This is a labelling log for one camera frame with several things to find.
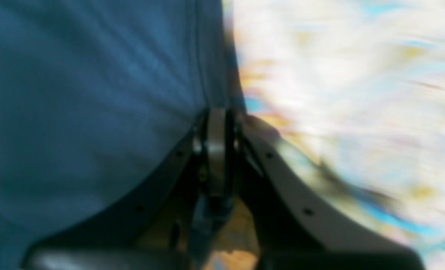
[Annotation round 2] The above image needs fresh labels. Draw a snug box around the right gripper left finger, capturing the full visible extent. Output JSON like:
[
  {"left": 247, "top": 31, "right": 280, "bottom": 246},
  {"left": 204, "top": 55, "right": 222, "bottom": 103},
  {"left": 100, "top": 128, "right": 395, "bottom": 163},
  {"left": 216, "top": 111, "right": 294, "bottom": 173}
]
[{"left": 23, "top": 108, "right": 228, "bottom": 270}]

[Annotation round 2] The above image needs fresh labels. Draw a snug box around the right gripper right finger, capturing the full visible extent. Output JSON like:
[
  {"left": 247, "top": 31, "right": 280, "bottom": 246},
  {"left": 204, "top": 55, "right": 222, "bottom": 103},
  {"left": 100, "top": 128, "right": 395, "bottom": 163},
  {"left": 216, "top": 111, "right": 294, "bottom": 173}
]
[{"left": 232, "top": 117, "right": 424, "bottom": 270}]

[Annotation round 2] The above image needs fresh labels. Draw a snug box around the dark navy t-shirt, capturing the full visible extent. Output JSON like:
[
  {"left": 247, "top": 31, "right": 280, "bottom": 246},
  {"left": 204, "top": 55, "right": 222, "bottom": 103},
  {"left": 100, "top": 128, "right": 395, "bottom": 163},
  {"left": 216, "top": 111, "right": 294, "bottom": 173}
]
[{"left": 0, "top": 0, "right": 228, "bottom": 270}]

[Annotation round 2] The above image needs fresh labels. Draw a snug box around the colourful patterned tablecloth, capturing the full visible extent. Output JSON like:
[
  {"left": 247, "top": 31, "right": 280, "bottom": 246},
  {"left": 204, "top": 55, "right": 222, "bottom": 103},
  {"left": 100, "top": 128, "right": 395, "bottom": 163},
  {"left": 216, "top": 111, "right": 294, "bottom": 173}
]
[{"left": 221, "top": 0, "right": 445, "bottom": 270}]

